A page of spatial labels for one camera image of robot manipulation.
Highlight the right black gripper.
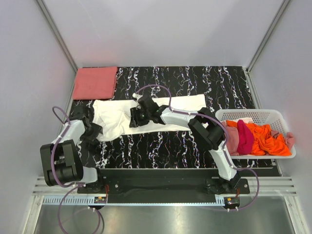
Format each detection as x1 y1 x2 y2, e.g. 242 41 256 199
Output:
129 107 151 128

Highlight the white t shirt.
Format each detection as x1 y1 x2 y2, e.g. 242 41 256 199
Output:
93 94 206 142

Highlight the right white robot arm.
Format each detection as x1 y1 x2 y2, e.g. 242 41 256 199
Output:
129 94 241 194

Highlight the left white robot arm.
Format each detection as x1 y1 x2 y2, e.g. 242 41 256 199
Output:
40 106 105 193

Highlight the folded pink t shirt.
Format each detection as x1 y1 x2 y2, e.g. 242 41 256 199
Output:
72 67 117 100

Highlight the pink t shirt in basket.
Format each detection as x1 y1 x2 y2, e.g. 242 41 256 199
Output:
222 122 239 156

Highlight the magenta t shirt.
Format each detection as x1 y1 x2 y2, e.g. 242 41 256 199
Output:
237 120 254 155

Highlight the orange t shirt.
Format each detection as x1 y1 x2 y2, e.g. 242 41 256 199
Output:
222 118 294 156

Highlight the white plastic laundry basket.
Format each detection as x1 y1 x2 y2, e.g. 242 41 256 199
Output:
215 109 296 159

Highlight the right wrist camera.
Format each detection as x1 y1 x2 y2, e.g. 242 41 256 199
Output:
132 93 142 101

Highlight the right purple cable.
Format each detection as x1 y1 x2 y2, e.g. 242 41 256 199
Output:
135 84 261 212

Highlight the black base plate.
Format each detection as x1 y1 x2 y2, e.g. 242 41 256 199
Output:
78 168 250 205

